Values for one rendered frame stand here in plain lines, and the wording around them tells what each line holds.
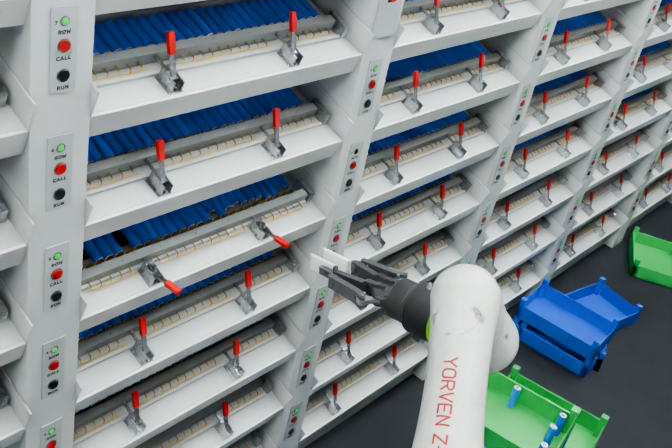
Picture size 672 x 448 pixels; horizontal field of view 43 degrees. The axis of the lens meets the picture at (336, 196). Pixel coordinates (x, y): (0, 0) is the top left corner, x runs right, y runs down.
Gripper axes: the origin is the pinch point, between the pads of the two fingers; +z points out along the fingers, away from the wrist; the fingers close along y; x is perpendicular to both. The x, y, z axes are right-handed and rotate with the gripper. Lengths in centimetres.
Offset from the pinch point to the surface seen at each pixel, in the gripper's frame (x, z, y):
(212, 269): -3.3, 17.4, -13.8
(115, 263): 3.5, 20.6, -32.9
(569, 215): -48, 27, 160
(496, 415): -55, -13, 51
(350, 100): 25.6, 12.3, 17.4
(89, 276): 3.2, 20.1, -38.4
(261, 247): -2.8, 17.2, -1.2
